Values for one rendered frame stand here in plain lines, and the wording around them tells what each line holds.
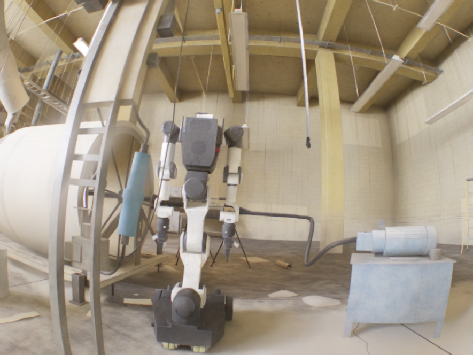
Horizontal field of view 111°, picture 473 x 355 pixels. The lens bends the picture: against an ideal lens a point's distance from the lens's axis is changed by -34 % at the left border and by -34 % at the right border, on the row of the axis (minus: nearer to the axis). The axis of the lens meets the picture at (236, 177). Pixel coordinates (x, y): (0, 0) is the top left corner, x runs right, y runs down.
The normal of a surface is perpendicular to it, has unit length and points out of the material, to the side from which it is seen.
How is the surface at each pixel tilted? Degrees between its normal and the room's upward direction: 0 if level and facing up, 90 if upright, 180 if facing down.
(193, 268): 60
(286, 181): 90
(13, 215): 117
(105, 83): 90
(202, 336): 90
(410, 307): 90
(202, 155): 105
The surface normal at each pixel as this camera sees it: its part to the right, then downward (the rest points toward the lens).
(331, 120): -0.05, -0.18
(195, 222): 0.06, 0.00
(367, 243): -0.47, -0.18
